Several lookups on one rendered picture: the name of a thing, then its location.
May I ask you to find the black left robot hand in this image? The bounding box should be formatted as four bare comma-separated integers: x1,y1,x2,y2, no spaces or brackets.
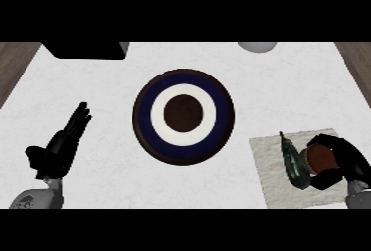
25,101,94,180

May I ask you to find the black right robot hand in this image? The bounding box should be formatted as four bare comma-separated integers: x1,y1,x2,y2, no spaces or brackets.
306,133,371,191

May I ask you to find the pale grey placemat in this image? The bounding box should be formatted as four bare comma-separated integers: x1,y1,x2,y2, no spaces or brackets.
248,127,350,209

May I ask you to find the blue white brown round plate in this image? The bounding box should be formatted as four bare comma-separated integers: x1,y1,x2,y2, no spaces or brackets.
130,68,236,167

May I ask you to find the dark green vegetable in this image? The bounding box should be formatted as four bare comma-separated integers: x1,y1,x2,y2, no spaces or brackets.
278,130,313,191

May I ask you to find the black box appliance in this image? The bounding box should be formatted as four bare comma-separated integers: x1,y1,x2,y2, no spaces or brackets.
40,42,130,61

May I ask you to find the pale grey round object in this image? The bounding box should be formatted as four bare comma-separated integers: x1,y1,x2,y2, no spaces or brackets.
236,42,278,54

